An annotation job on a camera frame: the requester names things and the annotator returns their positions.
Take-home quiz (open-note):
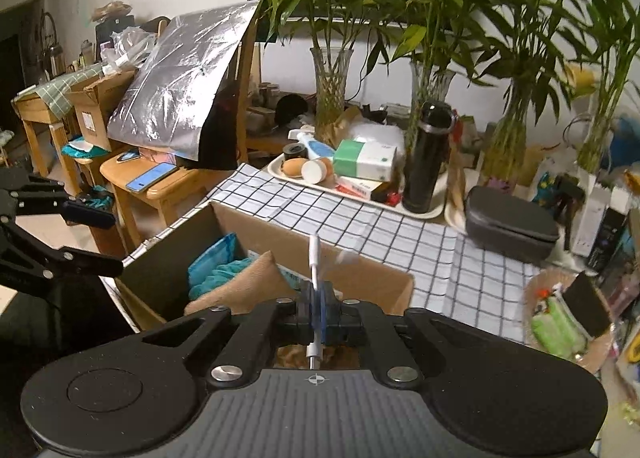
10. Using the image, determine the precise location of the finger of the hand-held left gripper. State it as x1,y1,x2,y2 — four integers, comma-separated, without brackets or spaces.
0,169,117,230
0,223,124,296

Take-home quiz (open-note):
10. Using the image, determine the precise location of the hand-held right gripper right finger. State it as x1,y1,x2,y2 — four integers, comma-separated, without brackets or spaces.
320,283,501,385

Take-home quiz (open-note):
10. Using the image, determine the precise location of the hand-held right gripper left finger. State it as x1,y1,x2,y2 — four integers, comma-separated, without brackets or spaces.
142,283,321,384

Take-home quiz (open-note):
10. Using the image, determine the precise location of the large brown cardboard box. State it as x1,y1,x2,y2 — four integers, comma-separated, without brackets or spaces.
115,200,416,334

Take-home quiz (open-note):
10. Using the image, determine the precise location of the brown drawstring pouch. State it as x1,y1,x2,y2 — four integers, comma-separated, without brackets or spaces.
184,251,301,316

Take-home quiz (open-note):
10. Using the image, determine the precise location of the teal bath pouf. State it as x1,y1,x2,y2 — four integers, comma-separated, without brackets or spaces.
188,258,256,300

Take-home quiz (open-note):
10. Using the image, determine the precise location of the light blue packet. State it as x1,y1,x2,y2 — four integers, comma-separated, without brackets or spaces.
189,233,247,279

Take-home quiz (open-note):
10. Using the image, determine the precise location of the smartphone with blue screen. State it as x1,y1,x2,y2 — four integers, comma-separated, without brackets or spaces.
125,162,178,193

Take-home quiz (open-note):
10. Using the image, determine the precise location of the wooden stool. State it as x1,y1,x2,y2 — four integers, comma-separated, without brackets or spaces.
100,155,226,251

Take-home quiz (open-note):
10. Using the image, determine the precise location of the wooden side table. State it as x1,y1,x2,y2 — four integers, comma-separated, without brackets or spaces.
12,88,76,179

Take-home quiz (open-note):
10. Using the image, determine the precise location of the small labelled cardboard carton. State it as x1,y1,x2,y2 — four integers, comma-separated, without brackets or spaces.
65,70,136,151

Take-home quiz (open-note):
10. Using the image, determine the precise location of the white black checked tablecloth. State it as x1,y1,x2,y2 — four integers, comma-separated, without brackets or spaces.
100,163,543,344

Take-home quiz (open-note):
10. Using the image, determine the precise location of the green checked cloth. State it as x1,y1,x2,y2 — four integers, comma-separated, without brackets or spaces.
15,63,103,116

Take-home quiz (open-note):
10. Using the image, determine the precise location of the red white flat box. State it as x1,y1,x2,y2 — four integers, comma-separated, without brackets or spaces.
336,175,392,201

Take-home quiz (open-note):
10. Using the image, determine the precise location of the white round cylinder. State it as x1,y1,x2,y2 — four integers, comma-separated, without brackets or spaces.
301,156,335,185

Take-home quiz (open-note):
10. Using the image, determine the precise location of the silver foil sheet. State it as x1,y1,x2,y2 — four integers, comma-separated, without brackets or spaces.
107,0,261,170

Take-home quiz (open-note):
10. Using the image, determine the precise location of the long white tray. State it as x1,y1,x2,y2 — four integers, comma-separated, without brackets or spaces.
267,152,447,220

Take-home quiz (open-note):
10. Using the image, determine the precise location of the white plate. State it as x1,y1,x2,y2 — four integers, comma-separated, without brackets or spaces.
444,203,468,231

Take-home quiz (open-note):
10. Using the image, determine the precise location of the white green tissue box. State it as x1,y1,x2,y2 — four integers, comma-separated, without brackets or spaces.
333,138,397,182

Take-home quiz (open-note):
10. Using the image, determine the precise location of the black thermos bottle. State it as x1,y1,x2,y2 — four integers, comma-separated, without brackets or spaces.
402,101,457,214

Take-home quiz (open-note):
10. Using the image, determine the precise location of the tan round basket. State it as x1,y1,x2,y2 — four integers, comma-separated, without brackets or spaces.
522,270,616,374

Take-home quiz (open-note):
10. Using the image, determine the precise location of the bamboo plant in glass vase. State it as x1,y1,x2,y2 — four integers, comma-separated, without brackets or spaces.
470,0,581,181
350,0,516,154
565,0,640,175
237,0,396,145

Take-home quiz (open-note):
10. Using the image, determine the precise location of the bundle of green packets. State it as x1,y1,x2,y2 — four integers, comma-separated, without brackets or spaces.
531,295,588,359

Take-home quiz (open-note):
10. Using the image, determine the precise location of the black flat pouch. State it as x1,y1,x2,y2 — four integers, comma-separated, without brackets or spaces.
562,272,612,339

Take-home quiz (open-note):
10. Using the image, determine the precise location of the black carton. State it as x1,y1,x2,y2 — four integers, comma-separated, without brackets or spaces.
585,208,628,274

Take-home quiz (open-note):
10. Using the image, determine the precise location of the white carton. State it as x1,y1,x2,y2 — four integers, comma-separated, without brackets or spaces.
570,185,628,259

